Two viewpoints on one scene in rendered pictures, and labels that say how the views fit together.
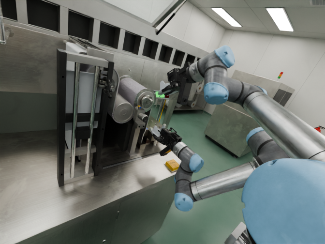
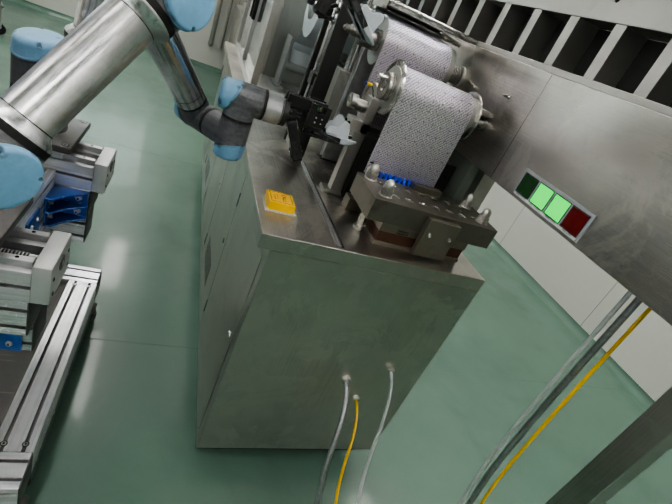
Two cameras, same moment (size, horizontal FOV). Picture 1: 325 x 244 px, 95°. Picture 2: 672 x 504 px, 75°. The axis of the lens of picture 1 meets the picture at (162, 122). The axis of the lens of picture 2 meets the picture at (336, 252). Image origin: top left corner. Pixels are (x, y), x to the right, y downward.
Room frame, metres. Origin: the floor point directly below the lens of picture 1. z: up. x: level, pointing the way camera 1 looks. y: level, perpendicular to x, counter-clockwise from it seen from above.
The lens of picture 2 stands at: (1.30, -1.05, 1.37)
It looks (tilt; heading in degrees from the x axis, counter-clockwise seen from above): 27 degrees down; 110
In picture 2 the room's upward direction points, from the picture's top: 25 degrees clockwise
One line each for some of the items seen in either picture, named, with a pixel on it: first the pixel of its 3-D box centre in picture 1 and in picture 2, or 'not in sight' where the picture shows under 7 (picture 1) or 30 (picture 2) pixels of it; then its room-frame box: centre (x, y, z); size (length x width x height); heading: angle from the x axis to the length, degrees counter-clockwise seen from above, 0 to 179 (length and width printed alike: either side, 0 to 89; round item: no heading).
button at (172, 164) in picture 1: (172, 164); (279, 201); (0.78, -0.15, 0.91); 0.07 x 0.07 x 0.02; 46
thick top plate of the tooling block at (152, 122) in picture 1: (145, 122); (423, 210); (1.06, 0.13, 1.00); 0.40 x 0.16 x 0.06; 46
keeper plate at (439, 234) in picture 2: not in sight; (435, 239); (1.14, 0.07, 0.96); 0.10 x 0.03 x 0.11; 46
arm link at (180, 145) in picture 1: (179, 149); (273, 107); (0.66, -0.13, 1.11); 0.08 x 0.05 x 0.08; 136
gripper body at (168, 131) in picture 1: (170, 139); (304, 115); (0.71, -0.07, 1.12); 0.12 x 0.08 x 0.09; 46
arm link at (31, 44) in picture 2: not in sight; (41, 60); (0.11, -0.37, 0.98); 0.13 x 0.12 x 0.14; 104
